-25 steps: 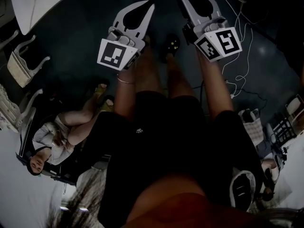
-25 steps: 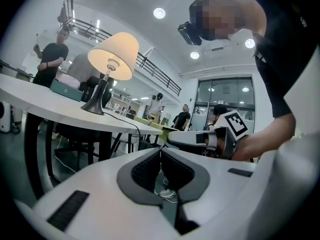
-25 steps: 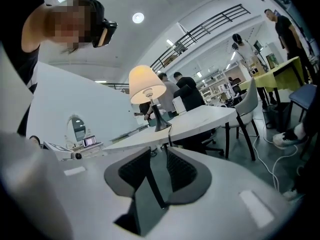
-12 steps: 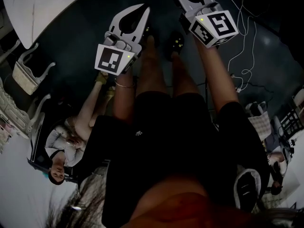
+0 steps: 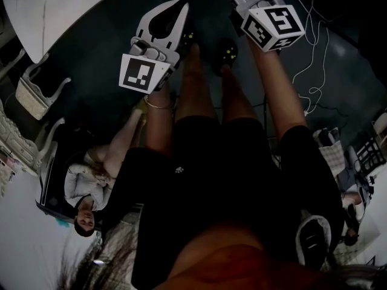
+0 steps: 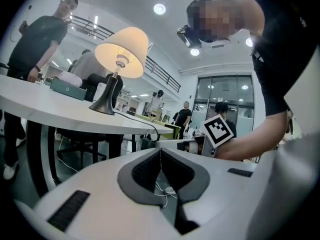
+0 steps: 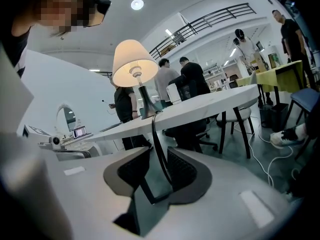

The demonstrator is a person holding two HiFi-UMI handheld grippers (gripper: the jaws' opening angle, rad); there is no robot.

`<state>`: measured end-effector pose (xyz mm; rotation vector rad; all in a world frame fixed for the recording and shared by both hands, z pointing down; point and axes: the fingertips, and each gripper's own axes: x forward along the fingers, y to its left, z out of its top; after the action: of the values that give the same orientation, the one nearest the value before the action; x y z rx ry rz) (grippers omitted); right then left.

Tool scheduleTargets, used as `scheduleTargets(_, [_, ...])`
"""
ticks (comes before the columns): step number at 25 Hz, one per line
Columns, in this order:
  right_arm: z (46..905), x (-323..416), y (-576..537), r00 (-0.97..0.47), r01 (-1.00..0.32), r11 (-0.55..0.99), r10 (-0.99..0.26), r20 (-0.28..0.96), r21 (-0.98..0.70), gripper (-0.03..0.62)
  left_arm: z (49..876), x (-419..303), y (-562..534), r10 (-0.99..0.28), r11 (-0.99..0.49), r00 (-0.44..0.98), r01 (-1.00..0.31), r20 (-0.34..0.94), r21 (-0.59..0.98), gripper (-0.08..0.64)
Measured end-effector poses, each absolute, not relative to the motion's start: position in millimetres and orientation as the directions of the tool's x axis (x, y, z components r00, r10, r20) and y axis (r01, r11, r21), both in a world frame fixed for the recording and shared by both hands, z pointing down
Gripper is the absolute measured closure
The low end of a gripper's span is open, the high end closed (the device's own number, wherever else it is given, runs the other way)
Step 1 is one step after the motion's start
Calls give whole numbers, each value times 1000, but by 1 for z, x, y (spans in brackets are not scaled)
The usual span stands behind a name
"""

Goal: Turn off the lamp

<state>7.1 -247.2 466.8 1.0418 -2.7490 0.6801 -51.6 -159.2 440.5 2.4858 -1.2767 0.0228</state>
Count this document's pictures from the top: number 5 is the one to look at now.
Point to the person's left forearm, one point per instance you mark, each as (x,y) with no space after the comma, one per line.
(158,128)

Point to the person's black clog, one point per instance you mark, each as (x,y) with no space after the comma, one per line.
(187,41)
(225,56)

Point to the person's right forearm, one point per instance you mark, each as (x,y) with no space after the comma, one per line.
(281,95)

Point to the person's right leg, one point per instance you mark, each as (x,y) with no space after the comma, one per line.
(239,101)

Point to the person's right black clog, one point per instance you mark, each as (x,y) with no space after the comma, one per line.
(225,56)

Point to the ornate white cushioned stool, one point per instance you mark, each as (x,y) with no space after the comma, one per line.
(31,101)

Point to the person's black shirt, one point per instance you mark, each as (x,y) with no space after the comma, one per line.
(226,192)

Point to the person's leg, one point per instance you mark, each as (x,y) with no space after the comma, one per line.
(239,101)
(195,89)

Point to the ornate white dressing table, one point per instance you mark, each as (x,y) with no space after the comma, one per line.
(18,143)

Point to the person's black shorts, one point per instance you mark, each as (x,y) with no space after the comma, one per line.
(217,137)

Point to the person's left black clog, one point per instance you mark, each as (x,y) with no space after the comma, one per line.
(187,41)

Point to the black lattice frame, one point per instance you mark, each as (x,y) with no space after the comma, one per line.
(370,156)

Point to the person's face and neck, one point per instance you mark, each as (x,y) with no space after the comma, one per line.
(229,261)

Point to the checked cloth covered table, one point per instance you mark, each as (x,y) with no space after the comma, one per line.
(332,159)

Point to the person's left leg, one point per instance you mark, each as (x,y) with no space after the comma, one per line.
(195,89)

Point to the white marble table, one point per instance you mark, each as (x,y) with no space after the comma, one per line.
(45,11)

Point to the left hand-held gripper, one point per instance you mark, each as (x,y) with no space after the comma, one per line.
(137,72)

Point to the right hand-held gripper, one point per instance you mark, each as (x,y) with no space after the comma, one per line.
(272,26)

